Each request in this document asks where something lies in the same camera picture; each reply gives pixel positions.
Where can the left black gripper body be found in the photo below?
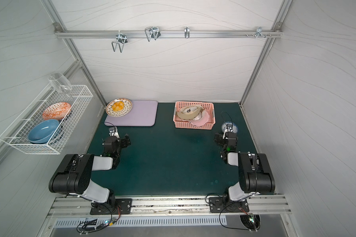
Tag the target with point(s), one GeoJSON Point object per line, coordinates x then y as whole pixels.
{"type": "Point", "coordinates": [118, 142]}

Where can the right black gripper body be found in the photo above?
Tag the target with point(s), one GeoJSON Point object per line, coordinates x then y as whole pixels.
{"type": "Point", "coordinates": [225, 139]}

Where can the beige baseball cap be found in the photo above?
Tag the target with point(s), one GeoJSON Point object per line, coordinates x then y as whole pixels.
{"type": "Point", "coordinates": [189, 112]}

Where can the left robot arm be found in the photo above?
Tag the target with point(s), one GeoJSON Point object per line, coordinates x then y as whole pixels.
{"type": "Point", "coordinates": [73, 175]}

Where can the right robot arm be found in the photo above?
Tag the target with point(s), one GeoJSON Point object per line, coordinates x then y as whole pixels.
{"type": "Point", "coordinates": [255, 176]}

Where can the pink baseball cap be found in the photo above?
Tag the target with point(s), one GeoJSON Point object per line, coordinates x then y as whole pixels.
{"type": "Point", "coordinates": [201, 119]}

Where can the blue white porcelain bowl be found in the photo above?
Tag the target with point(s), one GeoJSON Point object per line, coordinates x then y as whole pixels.
{"type": "Point", "coordinates": [235, 128]}

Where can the pink plastic basket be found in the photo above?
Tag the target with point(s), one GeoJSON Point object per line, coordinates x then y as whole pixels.
{"type": "Point", "coordinates": [209, 107]}

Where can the yellow fruit pieces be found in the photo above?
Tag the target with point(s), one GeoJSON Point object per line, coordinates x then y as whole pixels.
{"type": "Point", "coordinates": [118, 106]}

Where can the patterned plate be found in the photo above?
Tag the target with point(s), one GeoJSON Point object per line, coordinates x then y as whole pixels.
{"type": "Point", "coordinates": [128, 105]}

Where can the lavender cutting mat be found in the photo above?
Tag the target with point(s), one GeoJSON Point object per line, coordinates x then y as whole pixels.
{"type": "Point", "coordinates": [143, 113]}

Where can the orange patterned bowl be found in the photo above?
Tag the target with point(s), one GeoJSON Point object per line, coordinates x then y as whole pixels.
{"type": "Point", "coordinates": [57, 111]}

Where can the blue ceramic bowl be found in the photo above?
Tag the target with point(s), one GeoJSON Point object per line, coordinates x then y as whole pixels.
{"type": "Point", "coordinates": [44, 131]}

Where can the clear drinking glass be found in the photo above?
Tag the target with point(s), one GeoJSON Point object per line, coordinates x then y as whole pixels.
{"type": "Point", "coordinates": [60, 83]}

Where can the small metal hook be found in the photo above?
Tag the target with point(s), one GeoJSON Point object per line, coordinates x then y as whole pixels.
{"type": "Point", "coordinates": [187, 32]}

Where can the loop metal hook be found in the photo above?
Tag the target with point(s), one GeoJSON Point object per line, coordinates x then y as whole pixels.
{"type": "Point", "coordinates": [152, 33]}

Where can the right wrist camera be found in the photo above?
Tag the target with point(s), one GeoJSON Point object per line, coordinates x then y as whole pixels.
{"type": "Point", "coordinates": [227, 127]}

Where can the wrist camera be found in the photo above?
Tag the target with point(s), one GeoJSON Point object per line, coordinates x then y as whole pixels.
{"type": "Point", "coordinates": [113, 131]}
{"type": "Point", "coordinates": [227, 127]}

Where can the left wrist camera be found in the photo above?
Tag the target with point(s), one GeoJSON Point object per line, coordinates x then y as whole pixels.
{"type": "Point", "coordinates": [113, 131]}

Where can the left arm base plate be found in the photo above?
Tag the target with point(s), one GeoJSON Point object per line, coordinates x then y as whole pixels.
{"type": "Point", "coordinates": [119, 206]}

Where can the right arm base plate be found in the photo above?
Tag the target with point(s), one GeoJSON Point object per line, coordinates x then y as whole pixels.
{"type": "Point", "coordinates": [220, 205]}

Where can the white wire wall basket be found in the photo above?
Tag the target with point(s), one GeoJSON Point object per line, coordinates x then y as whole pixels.
{"type": "Point", "coordinates": [16, 134]}

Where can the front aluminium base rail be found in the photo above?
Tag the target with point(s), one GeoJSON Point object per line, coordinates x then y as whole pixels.
{"type": "Point", "coordinates": [168, 206]}

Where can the double wire metal hook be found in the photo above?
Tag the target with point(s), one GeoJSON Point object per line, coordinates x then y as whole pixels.
{"type": "Point", "coordinates": [119, 43]}

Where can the horizontal aluminium rail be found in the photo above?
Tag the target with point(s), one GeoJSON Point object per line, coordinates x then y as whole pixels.
{"type": "Point", "coordinates": [165, 34]}

